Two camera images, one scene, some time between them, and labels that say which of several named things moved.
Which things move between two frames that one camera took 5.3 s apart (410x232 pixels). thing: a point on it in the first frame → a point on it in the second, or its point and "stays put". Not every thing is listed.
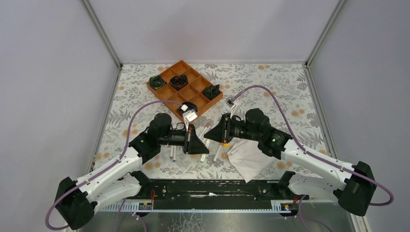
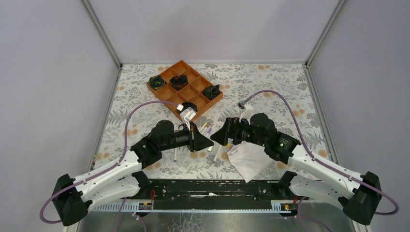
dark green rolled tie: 211,92 stays put
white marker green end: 204,155 → 203,126
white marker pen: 217,152 stays put
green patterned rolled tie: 156,81 stays put
